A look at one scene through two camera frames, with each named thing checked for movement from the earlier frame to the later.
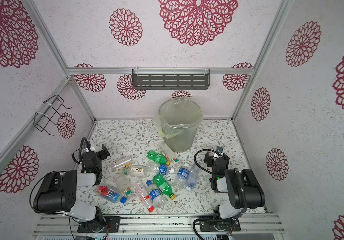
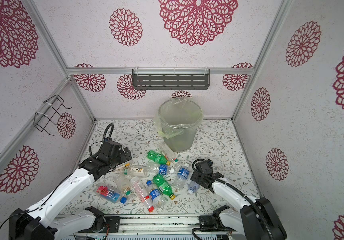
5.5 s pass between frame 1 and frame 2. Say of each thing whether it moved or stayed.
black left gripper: moved
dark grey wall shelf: stayed
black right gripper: moved
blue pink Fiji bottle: stayed
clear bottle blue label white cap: stayed
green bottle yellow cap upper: stayed
